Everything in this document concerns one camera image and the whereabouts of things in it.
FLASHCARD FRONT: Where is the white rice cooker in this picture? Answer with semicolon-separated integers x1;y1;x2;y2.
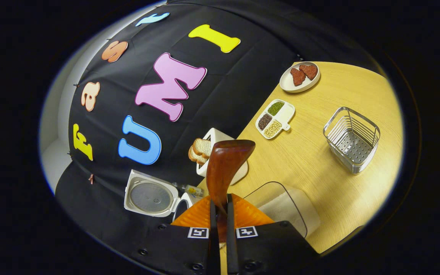
124;169;205;222

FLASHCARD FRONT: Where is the white divided bean dish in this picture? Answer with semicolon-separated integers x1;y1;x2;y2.
255;99;296;140

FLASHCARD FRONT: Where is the bread slice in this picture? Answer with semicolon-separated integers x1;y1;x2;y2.
192;138;213;157
188;146;209;165

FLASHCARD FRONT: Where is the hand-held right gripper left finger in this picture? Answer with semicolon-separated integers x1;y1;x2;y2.
130;194;220;275

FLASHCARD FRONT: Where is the metal wire chopstick holder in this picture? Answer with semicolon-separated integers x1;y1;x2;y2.
322;107;381;175

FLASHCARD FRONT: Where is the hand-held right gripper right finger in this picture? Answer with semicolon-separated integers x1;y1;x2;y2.
226;193;320;275

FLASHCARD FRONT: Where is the red meat slice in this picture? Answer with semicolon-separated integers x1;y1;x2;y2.
290;68;306;86
299;64;319;81

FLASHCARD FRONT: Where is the brown wooden spoon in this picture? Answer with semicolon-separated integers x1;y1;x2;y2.
206;139;256;237

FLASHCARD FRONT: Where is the white toaster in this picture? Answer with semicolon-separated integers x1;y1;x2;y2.
196;128;249;186

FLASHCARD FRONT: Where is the clear glass dish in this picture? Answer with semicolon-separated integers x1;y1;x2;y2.
243;181;322;239

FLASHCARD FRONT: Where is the clear plastic bottle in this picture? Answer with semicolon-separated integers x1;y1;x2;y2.
174;183;204;197

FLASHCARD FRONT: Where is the white round plate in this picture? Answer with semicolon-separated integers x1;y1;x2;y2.
279;61;321;93

